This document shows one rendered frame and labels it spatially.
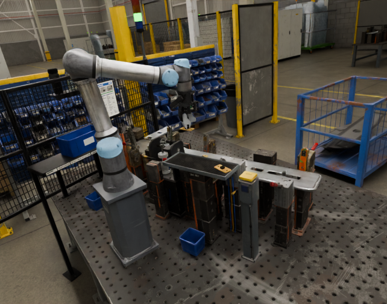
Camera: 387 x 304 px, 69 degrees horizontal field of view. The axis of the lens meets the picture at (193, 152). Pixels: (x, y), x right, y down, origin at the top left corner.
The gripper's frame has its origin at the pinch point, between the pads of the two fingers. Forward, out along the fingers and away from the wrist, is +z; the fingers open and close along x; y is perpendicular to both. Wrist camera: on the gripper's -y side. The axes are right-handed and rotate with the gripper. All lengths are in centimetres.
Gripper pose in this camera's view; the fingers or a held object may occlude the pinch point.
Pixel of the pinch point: (186, 125)
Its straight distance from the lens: 157.2
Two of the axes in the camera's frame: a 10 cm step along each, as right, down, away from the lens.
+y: 7.6, 1.9, -6.3
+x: 6.4, -3.8, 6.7
